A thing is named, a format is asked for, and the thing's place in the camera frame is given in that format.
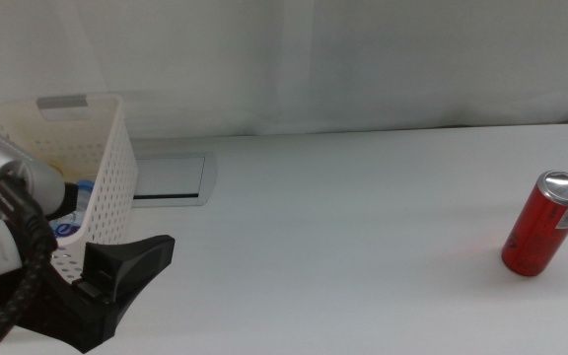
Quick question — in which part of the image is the clear water bottle blue cap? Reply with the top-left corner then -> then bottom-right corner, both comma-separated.
50,178 -> 96,242

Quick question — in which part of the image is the white perforated plastic basket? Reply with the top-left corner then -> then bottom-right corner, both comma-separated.
0,93 -> 140,285

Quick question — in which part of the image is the black braided cable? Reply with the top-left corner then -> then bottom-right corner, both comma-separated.
0,176 -> 59,355

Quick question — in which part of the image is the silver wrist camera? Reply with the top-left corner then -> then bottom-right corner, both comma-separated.
0,115 -> 67,221

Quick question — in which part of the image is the white backdrop curtain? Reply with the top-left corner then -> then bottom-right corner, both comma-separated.
0,0 -> 568,140

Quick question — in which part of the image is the silver table cable hatch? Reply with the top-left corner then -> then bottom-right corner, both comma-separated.
133,151 -> 219,208

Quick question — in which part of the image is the red soda can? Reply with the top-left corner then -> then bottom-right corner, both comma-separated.
500,170 -> 568,277

